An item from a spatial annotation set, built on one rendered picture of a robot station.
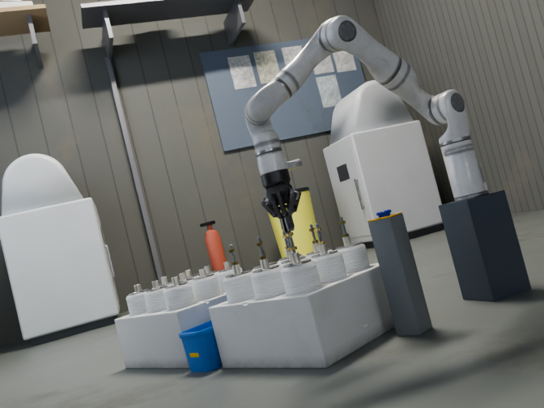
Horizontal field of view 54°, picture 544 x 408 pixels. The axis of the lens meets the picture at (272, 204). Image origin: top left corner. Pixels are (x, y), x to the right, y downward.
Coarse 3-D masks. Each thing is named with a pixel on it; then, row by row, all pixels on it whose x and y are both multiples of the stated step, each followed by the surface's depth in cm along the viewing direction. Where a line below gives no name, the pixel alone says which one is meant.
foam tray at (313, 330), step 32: (320, 288) 136; (352, 288) 142; (384, 288) 153; (224, 320) 152; (256, 320) 143; (288, 320) 135; (320, 320) 131; (352, 320) 139; (384, 320) 149; (224, 352) 154; (256, 352) 144; (288, 352) 136; (320, 352) 129
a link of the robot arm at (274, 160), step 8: (272, 152) 138; (280, 152) 140; (264, 160) 139; (272, 160) 138; (280, 160) 139; (296, 160) 143; (264, 168) 139; (272, 168) 138; (280, 168) 138; (288, 168) 143
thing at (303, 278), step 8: (304, 264) 137; (312, 264) 138; (288, 272) 137; (296, 272) 136; (304, 272) 136; (312, 272) 137; (288, 280) 137; (296, 280) 136; (304, 280) 136; (312, 280) 137; (320, 280) 139; (288, 288) 138; (296, 288) 136; (304, 288) 135; (312, 288) 136
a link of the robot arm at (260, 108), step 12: (276, 84) 140; (252, 96) 139; (264, 96) 138; (276, 96) 140; (288, 96) 143; (252, 108) 137; (264, 108) 137; (276, 108) 140; (252, 120) 141; (264, 120) 139
